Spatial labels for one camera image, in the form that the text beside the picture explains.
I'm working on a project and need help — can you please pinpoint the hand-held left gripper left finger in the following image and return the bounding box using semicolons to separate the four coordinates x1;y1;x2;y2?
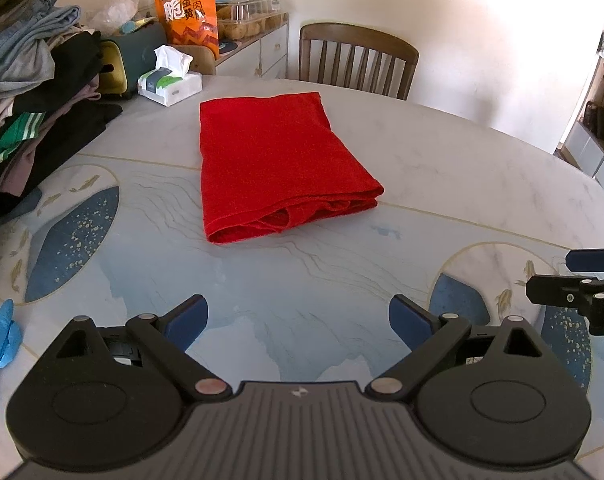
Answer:
56;294;233;403

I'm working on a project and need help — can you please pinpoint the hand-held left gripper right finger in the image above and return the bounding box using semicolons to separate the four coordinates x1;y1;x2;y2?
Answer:
366;294;545;403

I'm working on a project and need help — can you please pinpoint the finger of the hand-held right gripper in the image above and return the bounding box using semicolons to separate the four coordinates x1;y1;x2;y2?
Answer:
565;246;604;273
526;274;604;311

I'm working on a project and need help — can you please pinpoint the red t-shirt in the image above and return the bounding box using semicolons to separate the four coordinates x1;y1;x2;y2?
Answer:
199;91;385;246

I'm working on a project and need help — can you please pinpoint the white shelf unit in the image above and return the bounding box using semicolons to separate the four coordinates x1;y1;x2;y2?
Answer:
554;30;604;191

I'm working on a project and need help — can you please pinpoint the brown handbag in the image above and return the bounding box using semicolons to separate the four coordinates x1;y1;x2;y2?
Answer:
582;101;604;141

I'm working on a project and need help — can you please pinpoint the white tissue pack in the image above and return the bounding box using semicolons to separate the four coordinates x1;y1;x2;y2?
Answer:
137;45;203;107

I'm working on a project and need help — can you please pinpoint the white drawer cabinet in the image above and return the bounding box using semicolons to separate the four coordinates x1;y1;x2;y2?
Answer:
212;10;290;81

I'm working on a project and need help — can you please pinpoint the dark teal storage box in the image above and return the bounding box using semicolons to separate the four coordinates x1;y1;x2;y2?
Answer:
99;22;167;101

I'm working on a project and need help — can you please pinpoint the wooden dining chair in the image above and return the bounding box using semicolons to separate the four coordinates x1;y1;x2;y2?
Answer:
298;22;420;101

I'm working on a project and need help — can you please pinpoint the stack of folded garments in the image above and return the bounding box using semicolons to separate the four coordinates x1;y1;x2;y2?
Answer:
0;0;124;226

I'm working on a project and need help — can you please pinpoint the clear plastic pastry box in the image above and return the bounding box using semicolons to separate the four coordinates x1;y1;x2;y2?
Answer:
216;0;289;42

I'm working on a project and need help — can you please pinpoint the orange snack bag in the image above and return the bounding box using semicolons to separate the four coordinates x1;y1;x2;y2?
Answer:
152;0;219;61

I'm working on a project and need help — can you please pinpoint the white plastic bag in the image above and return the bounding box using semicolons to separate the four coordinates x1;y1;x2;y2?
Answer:
87;0;140;36

